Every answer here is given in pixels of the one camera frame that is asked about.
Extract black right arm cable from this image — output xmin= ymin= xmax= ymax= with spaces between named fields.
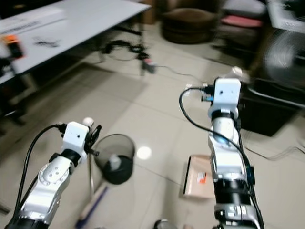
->
xmin=179 ymin=85 xmax=256 ymax=187

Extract black coiled floor cable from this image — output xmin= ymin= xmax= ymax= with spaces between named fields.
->
xmin=103 ymin=40 xmax=149 ymax=61

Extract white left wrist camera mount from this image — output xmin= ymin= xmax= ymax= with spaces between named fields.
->
xmin=62 ymin=121 xmax=90 ymax=154

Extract black floor fan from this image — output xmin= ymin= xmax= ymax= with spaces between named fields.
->
xmin=261 ymin=29 xmax=305 ymax=90

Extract grey power adapter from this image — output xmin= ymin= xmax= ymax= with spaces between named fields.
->
xmin=142 ymin=57 xmax=159 ymax=74

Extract chair with red cushion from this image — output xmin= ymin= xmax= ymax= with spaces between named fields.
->
xmin=218 ymin=0 xmax=273 ymax=41

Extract white table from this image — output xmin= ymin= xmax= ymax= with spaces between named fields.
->
xmin=0 ymin=0 xmax=153 ymax=85

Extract brown round pouf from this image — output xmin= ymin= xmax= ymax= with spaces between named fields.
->
xmin=161 ymin=7 xmax=218 ymax=45

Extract small black tabletop item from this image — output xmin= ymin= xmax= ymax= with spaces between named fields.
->
xmin=34 ymin=38 xmax=61 ymax=48

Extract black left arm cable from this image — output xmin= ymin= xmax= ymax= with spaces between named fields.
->
xmin=17 ymin=123 xmax=68 ymax=221

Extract orange and black device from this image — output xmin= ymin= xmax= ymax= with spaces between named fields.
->
xmin=3 ymin=34 xmax=25 ymax=60

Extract broom with purple bristles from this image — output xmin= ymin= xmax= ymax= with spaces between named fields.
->
xmin=74 ymin=116 xmax=109 ymax=229

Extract black mesh waste bin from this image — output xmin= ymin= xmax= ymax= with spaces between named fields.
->
xmin=93 ymin=134 xmax=135 ymax=186

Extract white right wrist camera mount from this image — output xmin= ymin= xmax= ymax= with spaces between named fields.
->
xmin=208 ymin=78 xmax=242 ymax=113

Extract long white cardboard box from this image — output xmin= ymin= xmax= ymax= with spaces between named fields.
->
xmin=0 ymin=7 xmax=68 ymax=35

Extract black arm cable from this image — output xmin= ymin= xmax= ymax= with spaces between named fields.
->
xmin=179 ymin=85 xmax=256 ymax=187
xmin=17 ymin=123 xmax=68 ymax=221

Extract black box cabinet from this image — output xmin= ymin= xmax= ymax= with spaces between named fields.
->
xmin=237 ymin=77 xmax=305 ymax=138

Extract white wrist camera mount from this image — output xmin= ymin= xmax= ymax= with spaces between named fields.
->
xmin=208 ymin=78 xmax=242 ymax=113
xmin=62 ymin=121 xmax=90 ymax=154

